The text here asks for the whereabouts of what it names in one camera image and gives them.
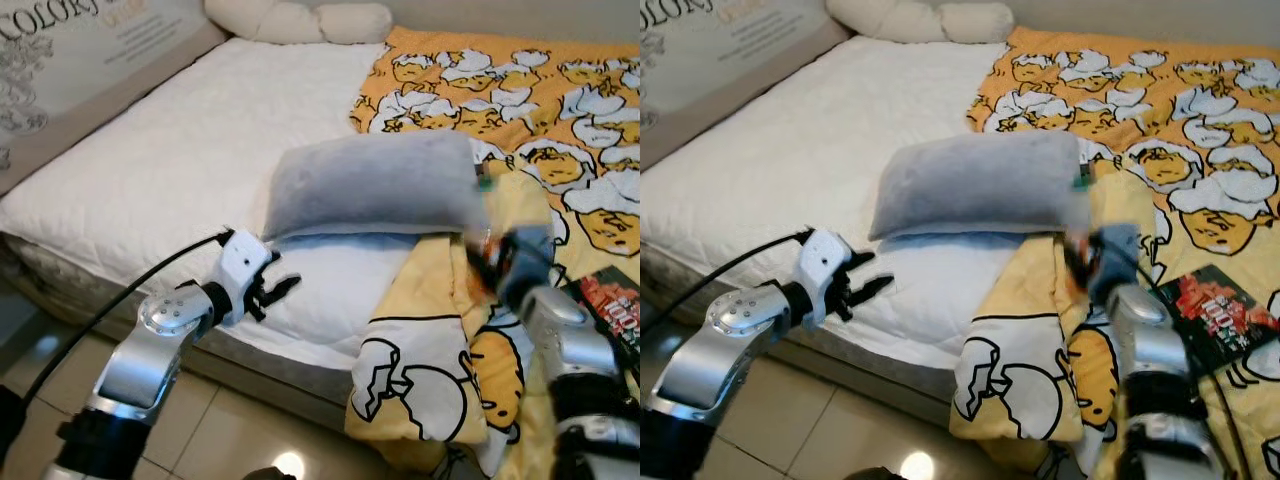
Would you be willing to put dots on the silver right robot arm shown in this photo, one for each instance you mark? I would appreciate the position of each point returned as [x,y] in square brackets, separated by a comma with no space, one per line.
[1150,350]
[570,340]

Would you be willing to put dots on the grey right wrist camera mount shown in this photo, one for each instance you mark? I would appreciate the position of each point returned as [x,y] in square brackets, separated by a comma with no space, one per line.
[1118,255]
[528,255]

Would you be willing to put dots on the dark book with red cover art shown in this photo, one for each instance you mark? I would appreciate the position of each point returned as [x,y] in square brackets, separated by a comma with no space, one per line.
[610,300]
[1210,310]

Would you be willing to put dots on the yellow egg cartoon blanket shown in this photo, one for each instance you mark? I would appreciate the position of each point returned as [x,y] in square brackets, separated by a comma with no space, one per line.
[1030,300]
[430,300]

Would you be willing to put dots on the grey pillow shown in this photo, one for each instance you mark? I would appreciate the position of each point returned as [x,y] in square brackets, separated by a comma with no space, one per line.
[980,185]
[370,185]

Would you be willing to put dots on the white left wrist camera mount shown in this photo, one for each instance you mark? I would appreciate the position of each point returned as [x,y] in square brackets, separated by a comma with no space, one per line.
[822,262]
[240,265]

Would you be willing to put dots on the white quilted mattress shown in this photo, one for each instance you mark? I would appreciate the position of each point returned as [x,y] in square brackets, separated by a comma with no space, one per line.
[180,160]
[800,150]

